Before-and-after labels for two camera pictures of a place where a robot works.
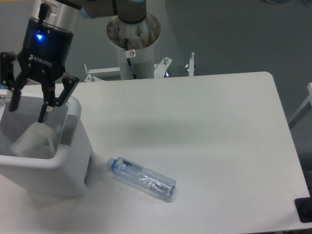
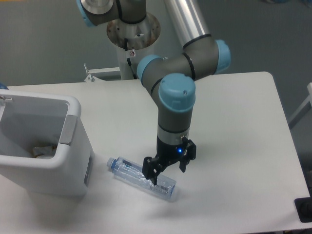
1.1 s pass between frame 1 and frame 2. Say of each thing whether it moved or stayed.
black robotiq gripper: moved
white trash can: stayed
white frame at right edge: stayed
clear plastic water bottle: stayed
